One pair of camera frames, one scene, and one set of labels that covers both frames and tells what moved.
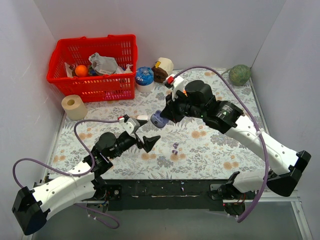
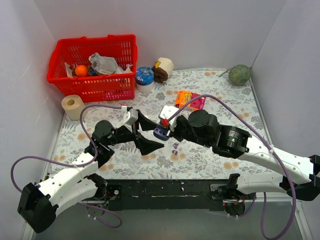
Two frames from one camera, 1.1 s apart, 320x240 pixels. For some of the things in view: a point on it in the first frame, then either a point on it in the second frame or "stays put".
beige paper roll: [74, 107] stays put
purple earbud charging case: [158, 121] → [160, 132]
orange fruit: [81, 71] stays put
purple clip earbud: [175, 145] stays put
